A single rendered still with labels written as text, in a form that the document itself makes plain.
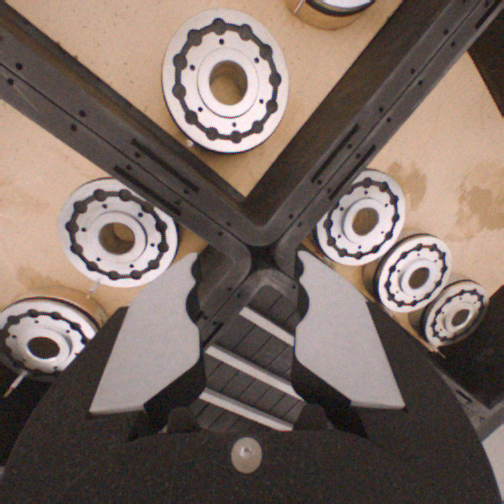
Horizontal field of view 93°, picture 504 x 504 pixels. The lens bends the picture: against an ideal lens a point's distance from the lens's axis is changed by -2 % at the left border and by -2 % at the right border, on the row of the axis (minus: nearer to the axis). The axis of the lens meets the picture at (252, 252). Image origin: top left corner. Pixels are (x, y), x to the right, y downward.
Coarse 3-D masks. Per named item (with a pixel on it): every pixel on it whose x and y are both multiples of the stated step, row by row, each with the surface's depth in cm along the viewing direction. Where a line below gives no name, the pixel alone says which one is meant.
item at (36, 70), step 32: (448, 0) 14; (0, 32) 11; (448, 32) 14; (32, 64) 12; (416, 64) 15; (64, 96) 12; (384, 96) 15; (96, 128) 13; (128, 128) 13; (352, 128) 15; (160, 160) 16; (320, 160) 16; (192, 192) 15; (288, 192) 17; (224, 224) 16; (256, 224) 17; (288, 224) 17
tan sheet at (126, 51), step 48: (48, 0) 18; (96, 0) 18; (144, 0) 19; (192, 0) 19; (240, 0) 20; (384, 0) 22; (96, 48) 20; (144, 48) 20; (288, 48) 22; (336, 48) 22; (144, 96) 21; (240, 96) 23; (288, 96) 23; (240, 192) 26
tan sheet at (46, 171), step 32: (0, 128) 20; (32, 128) 21; (0, 160) 21; (32, 160) 21; (64, 160) 22; (0, 192) 22; (32, 192) 22; (64, 192) 23; (0, 224) 23; (32, 224) 23; (0, 256) 24; (32, 256) 24; (64, 256) 25; (0, 288) 25; (32, 288) 25; (128, 288) 27
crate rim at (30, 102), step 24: (0, 72) 12; (0, 96) 12; (24, 96) 12; (48, 120) 13; (72, 120) 13; (72, 144) 13; (96, 144) 13; (120, 168) 15; (144, 192) 15; (168, 192) 15; (192, 216) 16; (216, 240) 17; (240, 240) 17; (240, 264) 17; (216, 288) 18
